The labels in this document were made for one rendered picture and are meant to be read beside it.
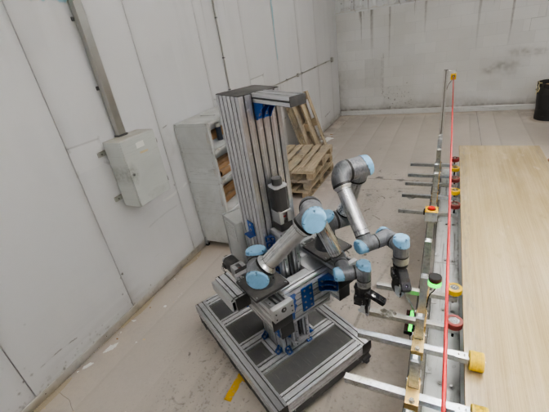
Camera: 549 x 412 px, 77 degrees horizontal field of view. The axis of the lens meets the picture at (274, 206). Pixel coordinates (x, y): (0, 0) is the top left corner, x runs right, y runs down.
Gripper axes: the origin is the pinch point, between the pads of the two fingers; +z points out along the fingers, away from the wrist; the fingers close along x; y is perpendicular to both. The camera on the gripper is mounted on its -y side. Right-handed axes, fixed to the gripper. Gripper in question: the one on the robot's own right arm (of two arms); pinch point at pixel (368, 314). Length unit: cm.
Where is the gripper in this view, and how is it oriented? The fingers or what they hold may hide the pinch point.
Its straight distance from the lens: 206.5
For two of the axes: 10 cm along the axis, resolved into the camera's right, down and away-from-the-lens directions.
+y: -9.0, -0.8, 4.3
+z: 1.3, 8.8, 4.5
